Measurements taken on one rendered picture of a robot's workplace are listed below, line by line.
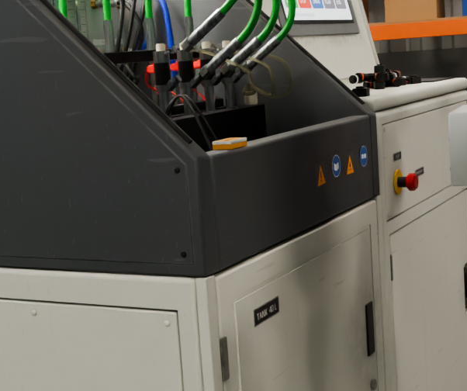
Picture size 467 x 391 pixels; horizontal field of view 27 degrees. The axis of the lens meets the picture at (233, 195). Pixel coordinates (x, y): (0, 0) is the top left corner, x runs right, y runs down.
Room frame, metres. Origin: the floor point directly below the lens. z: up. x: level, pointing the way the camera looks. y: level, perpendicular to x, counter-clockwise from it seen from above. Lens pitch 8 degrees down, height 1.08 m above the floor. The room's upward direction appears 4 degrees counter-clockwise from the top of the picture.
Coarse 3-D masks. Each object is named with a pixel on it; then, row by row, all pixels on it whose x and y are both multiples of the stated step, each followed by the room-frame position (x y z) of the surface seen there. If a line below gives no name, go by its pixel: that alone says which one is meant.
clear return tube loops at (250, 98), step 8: (216, 48) 1.86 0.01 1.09; (272, 56) 1.88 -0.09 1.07; (264, 64) 1.82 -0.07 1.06; (248, 72) 1.74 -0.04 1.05; (272, 72) 1.81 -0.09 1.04; (288, 72) 1.87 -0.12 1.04; (272, 80) 1.81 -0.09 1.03; (248, 88) 1.91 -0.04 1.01; (256, 88) 1.89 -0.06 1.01; (272, 88) 1.82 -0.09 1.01; (248, 96) 1.91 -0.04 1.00; (256, 96) 1.91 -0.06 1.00; (272, 96) 1.87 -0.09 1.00; (280, 96) 1.88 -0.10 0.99; (248, 104) 1.91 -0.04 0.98; (256, 104) 1.91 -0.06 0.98
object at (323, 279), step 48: (288, 240) 1.51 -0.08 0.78; (336, 240) 1.66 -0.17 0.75; (240, 288) 1.34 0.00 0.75; (288, 288) 1.48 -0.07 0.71; (336, 288) 1.65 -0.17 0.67; (240, 336) 1.33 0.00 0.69; (288, 336) 1.47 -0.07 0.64; (336, 336) 1.64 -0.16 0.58; (240, 384) 1.33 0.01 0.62; (288, 384) 1.46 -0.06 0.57; (336, 384) 1.63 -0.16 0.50; (384, 384) 1.84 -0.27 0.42
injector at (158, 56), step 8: (160, 56) 1.68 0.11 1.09; (168, 56) 1.69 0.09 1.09; (160, 64) 1.68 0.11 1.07; (168, 64) 1.68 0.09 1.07; (160, 72) 1.68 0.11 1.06; (168, 72) 1.68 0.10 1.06; (160, 80) 1.68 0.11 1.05; (168, 80) 1.68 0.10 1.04; (176, 80) 1.67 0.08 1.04; (160, 88) 1.68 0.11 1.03; (168, 88) 1.68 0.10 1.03; (160, 96) 1.68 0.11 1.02; (168, 96) 1.69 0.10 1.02; (160, 104) 1.68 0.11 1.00; (168, 104) 1.68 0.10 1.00
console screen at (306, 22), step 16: (304, 0) 2.26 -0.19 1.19; (320, 0) 2.35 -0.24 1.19; (336, 0) 2.44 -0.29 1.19; (304, 16) 2.24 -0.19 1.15; (320, 16) 2.32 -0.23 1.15; (336, 16) 2.41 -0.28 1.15; (352, 16) 2.51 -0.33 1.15; (304, 32) 2.21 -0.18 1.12; (320, 32) 2.29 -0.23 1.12; (336, 32) 2.38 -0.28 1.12; (352, 32) 2.48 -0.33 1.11
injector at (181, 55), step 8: (184, 56) 1.75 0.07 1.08; (192, 56) 1.76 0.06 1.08; (184, 64) 1.75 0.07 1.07; (192, 64) 1.76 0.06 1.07; (184, 72) 1.75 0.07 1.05; (192, 72) 1.75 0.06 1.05; (184, 80) 1.75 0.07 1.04; (192, 80) 1.75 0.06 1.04; (200, 80) 1.74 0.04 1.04; (184, 88) 1.75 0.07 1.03; (192, 96) 1.76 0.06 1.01; (184, 104) 1.75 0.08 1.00
